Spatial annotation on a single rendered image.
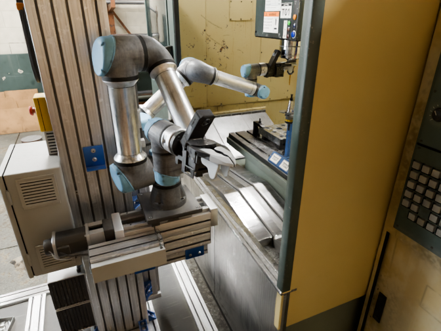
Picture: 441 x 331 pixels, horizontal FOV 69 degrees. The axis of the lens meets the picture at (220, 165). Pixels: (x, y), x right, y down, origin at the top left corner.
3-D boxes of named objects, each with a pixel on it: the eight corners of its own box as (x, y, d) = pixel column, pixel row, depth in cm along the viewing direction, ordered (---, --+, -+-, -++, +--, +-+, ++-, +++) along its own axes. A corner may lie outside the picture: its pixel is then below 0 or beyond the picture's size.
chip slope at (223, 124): (207, 175, 250) (207, 143, 239) (182, 145, 306) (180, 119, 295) (302, 156, 282) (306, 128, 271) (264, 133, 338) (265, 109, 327)
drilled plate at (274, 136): (279, 146, 218) (280, 138, 216) (258, 132, 242) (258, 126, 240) (307, 141, 226) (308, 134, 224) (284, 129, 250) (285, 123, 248)
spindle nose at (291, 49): (310, 58, 199) (312, 37, 194) (290, 60, 192) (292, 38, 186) (293, 55, 211) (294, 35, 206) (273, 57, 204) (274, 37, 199)
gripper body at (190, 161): (218, 175, 80) (192, 159, 89) (222, 142, 77) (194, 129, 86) (193, 180, 75) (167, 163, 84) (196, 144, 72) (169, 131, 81)
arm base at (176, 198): (154, 213, 126) (152, 191, 121) (146, 196, 138) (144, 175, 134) (191, 205, 131) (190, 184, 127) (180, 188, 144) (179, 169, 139)
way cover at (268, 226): (258, 257, 165) (260, 231, 158) (199, 181, 240) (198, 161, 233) (306, 242, 175) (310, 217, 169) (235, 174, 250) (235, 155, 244)
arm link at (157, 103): (123, 125, 171) (197, 54, 171) (119, 118, 183) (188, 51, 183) (139, 140, 177) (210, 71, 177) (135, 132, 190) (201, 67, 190)
